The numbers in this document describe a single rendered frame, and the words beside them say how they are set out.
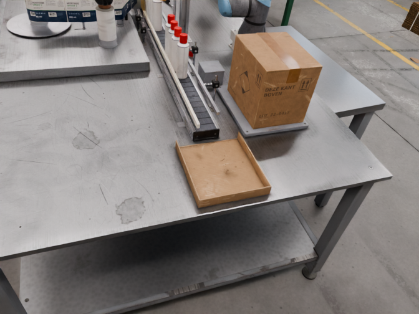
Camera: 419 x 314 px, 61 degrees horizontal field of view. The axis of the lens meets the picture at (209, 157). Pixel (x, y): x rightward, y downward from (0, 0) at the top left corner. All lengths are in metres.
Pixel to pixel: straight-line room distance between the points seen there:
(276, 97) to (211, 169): 0.38
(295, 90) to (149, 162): 0.63
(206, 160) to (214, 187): 0.14
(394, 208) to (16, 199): 2.25
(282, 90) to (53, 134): 0.89
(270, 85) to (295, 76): 0.10
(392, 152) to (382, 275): 1.17
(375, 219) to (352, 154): 1.06
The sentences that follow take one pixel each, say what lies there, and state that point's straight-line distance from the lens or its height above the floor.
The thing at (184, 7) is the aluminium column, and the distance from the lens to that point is 2.06.
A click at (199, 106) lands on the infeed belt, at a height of 0.88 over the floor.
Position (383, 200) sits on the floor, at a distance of 2.71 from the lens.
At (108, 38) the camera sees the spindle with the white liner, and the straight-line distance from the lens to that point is 1.89.
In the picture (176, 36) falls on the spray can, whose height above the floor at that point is 1.05.
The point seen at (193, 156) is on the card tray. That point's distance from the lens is 1.33.
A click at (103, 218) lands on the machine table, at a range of 1.16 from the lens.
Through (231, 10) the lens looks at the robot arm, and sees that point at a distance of 1.90.
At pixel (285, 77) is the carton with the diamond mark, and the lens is 1.39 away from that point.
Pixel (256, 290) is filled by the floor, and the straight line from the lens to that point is 2.00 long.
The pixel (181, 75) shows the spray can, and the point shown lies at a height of 0.90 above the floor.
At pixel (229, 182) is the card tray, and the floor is 0.83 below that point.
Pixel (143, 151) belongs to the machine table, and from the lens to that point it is 1.36.
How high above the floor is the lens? 1.75
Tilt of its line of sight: 43 degrees down
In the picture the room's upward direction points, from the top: 8 degrees clockwise
